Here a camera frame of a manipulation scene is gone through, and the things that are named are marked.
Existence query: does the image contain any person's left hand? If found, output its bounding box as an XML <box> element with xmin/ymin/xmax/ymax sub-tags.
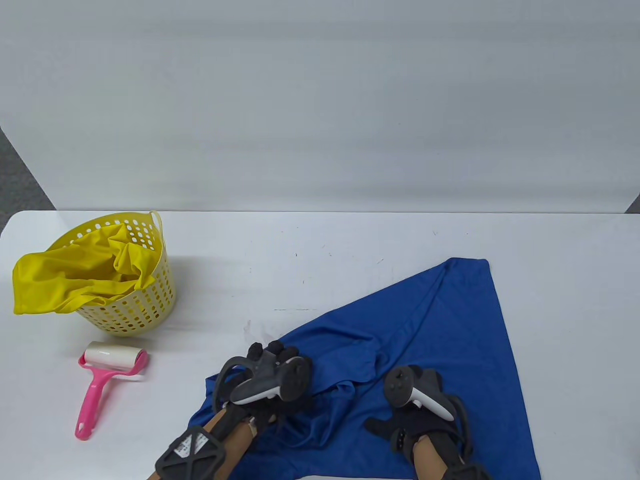
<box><xmin>227</xmin><ymin>341</ymin><xmax>315</xmax><ymax>433</ymax></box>

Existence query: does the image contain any person's right hand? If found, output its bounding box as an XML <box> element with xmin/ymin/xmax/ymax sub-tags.
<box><xmin>364</xmin><ymin>402</ymin><xmax>463</xmax><ymax>453</ymax></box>

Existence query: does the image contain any blue t-shirt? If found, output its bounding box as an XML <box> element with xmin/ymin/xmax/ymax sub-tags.
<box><xmin>189</xmin><ymin>258</ymin><xmax>542</xmax><ymax>480</ymax></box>

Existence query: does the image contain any pink lint roller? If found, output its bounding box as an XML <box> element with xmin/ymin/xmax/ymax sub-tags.
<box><xmin>75</xmin><ymin>341</ymin><xmax>149</xmax><ymax>441</ymax></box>

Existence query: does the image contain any yellow t-shirt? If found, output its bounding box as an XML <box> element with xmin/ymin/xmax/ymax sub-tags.
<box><xmin>12</xmin><ymin>223</ymin><xmax>158</xmax><ymax>316</ymax></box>

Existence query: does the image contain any person's left forearm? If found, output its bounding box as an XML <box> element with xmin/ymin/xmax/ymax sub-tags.
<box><xmin>200</xmin><ymin>412</ymin><xmax>261</xmax><ymax>480</ymax></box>

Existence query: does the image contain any person's right forearm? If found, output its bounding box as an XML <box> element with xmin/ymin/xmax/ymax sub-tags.
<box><xmin>412</xmin><ymin>434</ymin><xmax>453</xmax><ymax>480</ymax></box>

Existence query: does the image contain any grey left hand controller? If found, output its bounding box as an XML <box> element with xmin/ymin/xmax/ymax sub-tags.
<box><xmin>214</xmin><ymin>349</ymin><xmax>312</xmax><ymax>413</ymax></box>

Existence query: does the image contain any grey hand controller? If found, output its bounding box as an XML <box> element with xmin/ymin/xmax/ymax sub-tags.
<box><xmin>214</xmin><ymin>349</ymin><xmax>312</xmax><ymax>413</ymax></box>
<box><xmin>383</xmin><ymin>365</ymin><xmax>474</xmax><ymax>458</ymax></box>

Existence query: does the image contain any grey right hand controller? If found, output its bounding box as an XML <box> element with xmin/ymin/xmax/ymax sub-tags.
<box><xmin>383</xmin><ymin>365</ymin><xmax>474</xmax><ymax>458</ymax></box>

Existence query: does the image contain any yellow perforated plastic basket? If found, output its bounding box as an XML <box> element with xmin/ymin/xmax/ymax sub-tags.
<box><xmin>45</xmin><ymin>210</ymin><xmax>177</xmax><ymax>337</ymax></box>

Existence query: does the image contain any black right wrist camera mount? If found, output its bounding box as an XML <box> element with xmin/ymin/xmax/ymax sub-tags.
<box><xmin>440</xmin><ymin>462</ymin><xmax>496</xmax><ymax>480</ymax></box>

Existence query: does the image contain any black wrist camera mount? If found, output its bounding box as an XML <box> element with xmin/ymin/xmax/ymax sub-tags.
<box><xmin>155</xmin><ymin>425</ymin><xmax>227</xmax><ymax>480</ymax></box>
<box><xmin>440</xmin><ymin>462</ymin><xmax>496</xmax><ymax>480</ymax></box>

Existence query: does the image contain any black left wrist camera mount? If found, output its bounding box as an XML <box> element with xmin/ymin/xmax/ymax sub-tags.
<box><xmin>155</xmin><ymin>425</ymin><xmax>227</xmax><ymax>480</ymax></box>

